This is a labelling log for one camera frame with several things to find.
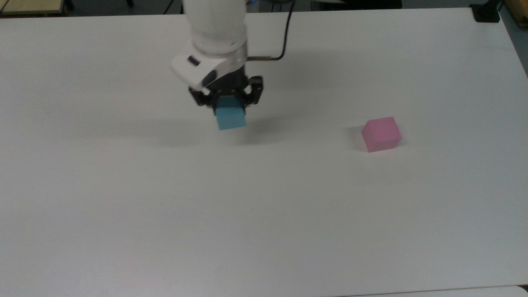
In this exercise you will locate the wooden desk top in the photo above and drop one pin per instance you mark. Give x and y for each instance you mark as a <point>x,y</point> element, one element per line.
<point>31,6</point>

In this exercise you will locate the blue cube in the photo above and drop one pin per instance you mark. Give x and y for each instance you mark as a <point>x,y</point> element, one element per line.
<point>231,117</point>

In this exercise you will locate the pink cube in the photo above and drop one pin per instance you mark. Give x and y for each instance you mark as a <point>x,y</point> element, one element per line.
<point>381,134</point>

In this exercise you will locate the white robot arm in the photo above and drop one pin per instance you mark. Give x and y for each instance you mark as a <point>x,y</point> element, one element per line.
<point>216,24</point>

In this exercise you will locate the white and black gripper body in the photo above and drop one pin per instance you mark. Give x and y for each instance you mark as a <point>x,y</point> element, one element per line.
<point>206,68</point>

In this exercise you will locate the black tripod legs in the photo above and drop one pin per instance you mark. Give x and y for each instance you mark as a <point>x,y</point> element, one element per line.
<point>170,5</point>

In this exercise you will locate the wooden crate edge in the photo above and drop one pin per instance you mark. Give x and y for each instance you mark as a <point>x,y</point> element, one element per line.
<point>517,12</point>

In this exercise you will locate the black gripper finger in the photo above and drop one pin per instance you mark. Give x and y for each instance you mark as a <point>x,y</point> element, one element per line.
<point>203,99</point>
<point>253,93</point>

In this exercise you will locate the black stand base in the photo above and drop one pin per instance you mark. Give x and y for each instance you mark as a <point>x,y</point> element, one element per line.
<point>486,12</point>

